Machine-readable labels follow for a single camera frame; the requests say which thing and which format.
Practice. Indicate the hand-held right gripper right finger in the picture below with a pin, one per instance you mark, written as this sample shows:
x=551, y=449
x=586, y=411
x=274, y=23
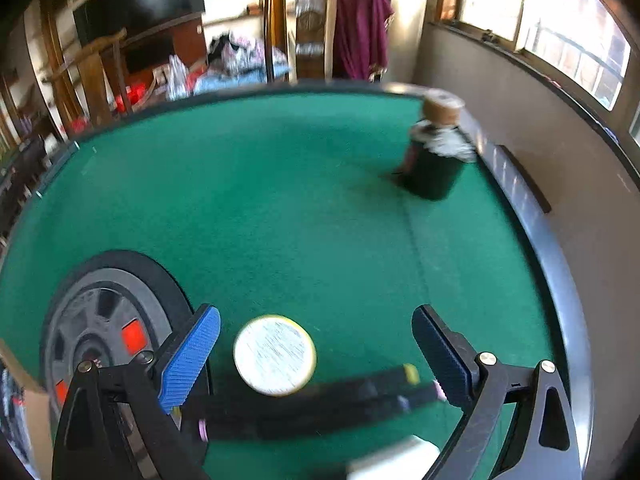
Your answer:
x=442, y=360

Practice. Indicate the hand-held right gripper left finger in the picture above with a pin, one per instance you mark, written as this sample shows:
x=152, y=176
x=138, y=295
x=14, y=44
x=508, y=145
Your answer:
x=192, y=355

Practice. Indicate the yellow jar white lid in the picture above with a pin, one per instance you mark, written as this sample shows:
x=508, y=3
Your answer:
x=275, y=355

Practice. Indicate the white carton red side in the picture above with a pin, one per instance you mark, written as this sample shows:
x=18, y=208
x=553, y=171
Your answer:
x=395, y=460

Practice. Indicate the black cylinder pink ends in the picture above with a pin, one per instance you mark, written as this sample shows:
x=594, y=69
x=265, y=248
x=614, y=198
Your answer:
x=300, y=417

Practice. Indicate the round mahjong table centre panel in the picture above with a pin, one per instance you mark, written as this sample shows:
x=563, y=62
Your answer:
x=100, y=305

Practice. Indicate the dark green bottle brown cap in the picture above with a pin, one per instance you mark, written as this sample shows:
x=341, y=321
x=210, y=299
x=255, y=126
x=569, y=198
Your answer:
x=432, y=170

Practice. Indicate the black table edge bar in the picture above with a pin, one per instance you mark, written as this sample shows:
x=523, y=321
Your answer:
x=525, y=180

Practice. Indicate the red plastic bag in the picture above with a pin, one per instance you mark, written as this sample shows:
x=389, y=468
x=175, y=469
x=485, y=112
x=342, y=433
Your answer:
x=129, y=97

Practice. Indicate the clear plastic bag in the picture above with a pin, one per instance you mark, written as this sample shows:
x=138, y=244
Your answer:
x=177, y=77

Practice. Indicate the bare wooden chair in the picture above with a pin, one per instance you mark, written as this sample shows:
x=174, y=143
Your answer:
x=95, y=75

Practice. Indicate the pile of patterned clothes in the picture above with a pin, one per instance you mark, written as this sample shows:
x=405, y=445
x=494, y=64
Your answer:
x=240, y=60

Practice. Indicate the maroon cloth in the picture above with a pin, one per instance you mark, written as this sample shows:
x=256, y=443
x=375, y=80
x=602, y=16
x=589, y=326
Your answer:
x=362, y=25

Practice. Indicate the carved wooden chair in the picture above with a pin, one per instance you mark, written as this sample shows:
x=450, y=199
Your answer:
x=310, y=25

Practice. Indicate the black television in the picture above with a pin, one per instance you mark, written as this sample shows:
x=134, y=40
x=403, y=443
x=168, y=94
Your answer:
x=140, y=0

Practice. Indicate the window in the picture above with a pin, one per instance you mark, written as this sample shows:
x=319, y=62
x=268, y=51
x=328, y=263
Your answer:
x=565, y=20

